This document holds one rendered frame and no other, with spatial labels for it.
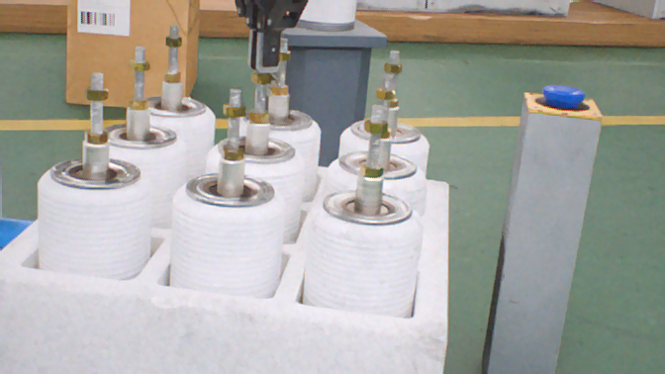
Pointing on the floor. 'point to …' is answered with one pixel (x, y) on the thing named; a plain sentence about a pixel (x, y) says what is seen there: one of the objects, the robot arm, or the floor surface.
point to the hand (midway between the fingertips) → (263, 49)
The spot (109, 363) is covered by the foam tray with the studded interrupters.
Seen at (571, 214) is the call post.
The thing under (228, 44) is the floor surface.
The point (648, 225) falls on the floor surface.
